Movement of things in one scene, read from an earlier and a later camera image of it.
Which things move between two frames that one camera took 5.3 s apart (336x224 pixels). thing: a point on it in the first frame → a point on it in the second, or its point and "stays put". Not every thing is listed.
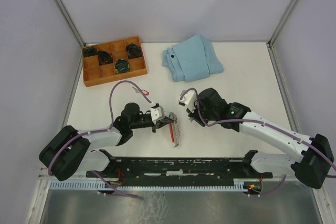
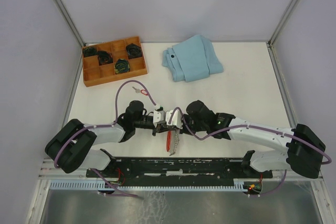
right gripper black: x=193 y=116 → x=184 y=130
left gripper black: x=161 y=123 → x=160 y=128
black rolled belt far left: x=88 y=51 stays put
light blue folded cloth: x=192 y=60 stays put
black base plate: x=229 y=172 stays put
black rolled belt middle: x=104 y=57 stays put
